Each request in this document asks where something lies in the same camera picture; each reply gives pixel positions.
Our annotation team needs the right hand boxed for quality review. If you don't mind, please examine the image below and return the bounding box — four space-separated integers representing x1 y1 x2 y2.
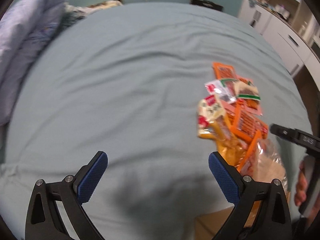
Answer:
294 160 320 227

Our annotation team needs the yellow tofu snack packet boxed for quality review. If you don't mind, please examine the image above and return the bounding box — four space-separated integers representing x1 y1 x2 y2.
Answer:
197 94 226 140

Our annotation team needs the clear bread bag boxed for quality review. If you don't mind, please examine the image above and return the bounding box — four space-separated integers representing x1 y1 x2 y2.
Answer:
240 139 288 194

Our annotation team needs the light blue bed sheet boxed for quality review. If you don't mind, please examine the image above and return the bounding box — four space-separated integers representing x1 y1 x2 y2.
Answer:
1 3 311 239

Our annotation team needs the cardboard box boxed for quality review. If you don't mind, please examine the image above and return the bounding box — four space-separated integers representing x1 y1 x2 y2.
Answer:
195 191 292 240

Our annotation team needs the black bag on floor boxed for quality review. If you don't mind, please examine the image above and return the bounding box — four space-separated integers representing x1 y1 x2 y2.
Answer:
190 0 223 12

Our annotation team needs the white cabinet unit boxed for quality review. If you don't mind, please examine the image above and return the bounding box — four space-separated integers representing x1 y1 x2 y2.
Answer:
238 0 319 85

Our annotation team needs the green white snack packet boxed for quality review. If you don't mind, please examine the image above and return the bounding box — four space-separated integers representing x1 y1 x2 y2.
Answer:
220 79 260 101

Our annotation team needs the purple floral duvet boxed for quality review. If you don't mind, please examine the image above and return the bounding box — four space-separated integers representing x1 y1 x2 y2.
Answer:
1 0 66 126

